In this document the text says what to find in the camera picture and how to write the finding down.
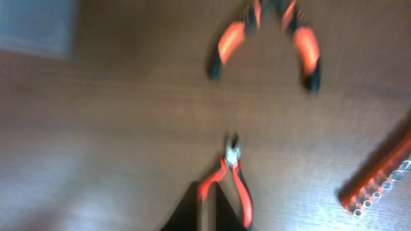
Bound clear plastic container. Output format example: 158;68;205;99
1;0;82;58

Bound long nose pliers orange black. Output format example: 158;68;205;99
206;0;322;95

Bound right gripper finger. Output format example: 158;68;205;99
160;181;247;231

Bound orange socket bit rail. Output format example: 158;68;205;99
338;130;410;217

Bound small red cutter pliers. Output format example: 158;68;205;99
197;134;254;231

